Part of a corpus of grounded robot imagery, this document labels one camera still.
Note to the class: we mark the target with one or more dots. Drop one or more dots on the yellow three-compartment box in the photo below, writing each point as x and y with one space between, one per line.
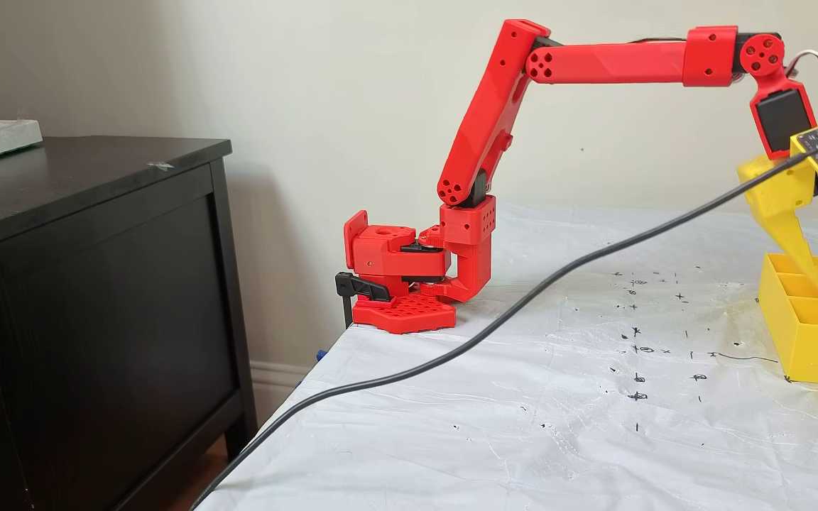
814 348

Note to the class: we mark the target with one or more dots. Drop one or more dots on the white plastic table cover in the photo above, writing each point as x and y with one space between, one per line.
487 440

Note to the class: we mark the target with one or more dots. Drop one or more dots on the black table clamp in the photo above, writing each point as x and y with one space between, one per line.
359 285

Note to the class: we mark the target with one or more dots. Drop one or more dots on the small blue clip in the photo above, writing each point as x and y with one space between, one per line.
321 355

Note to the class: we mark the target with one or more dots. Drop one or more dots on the small scrap of tape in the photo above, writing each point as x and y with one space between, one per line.
162 166

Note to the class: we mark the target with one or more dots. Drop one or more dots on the black wooden dresser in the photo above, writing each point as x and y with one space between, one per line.
96 319

